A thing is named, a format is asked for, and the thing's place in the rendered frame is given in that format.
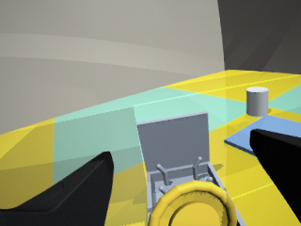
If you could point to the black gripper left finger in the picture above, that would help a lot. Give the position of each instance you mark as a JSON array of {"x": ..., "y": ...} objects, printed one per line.
[{"x": 81, "y": 199}]

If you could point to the golden-brown round plate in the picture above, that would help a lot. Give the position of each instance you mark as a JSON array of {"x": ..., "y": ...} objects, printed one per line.
[{"x": 194, "y": 203}]

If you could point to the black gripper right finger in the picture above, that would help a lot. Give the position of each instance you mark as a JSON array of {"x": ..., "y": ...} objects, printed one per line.
[{"x": 280, "y": 157}]

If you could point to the grey cylinder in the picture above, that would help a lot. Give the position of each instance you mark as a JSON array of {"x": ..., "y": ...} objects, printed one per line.
[{"x": 257, "y": 101}]

